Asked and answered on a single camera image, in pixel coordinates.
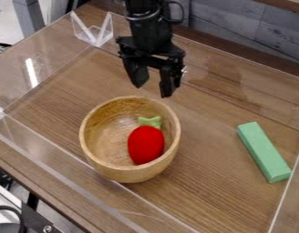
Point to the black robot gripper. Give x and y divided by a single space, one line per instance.
149 48

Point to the red plush strawberry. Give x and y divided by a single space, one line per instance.
145 140

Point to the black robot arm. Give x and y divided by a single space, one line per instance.
176 14

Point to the wooden bowl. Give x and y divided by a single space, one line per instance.
104 132

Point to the green rectangular block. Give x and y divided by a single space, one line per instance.
263 152

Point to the black metal clamp base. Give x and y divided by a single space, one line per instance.
35 224

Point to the clear acrylic corner bracket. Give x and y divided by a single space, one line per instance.
92 34

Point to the clear acrylic enclosure wall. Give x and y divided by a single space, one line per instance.
211 191

